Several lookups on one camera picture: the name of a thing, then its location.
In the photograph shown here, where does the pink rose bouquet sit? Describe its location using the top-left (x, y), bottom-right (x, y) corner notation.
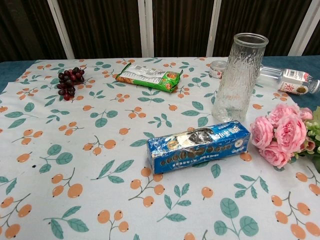
top-left (249, 103), bottom-right (320, 173)

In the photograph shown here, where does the textured clear glass vase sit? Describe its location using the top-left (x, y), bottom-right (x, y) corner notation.
top-left (211, 33), bottom-right (270, 123)

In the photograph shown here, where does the green snack packet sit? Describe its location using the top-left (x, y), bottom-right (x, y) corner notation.
top-left (115, 62), bottom-right (184, 93)

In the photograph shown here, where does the blue cookie box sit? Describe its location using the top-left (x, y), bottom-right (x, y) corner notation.
top-left (146, 120), bottom-right (252, 175)

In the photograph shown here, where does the small clear glass jar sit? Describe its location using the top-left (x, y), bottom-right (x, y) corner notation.
top-left (209, 60), bottom-right (227, 80)

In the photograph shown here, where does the floral orange fruit tablecloth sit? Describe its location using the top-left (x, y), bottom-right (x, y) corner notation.
top-left (0, 56), bottom-right (320, 240)

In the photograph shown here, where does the dark red grape bunch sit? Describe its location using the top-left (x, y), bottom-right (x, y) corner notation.
top-left (56, 66), bottom-right (86, 102)

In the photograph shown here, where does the clear plastic bottle with label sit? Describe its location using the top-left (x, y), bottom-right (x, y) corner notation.
top-left (254, 64), bottom-right (320, 96)

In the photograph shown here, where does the white frame post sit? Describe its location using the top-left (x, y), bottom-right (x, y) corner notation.
top-left (287, 0), bottom-right (316, 57)
top-left (205, 0), bottom-right (224, 58)
top-left (137, 0), bottom-right (155, 58)
top-left (47, 0), bottom-right (75, 60)

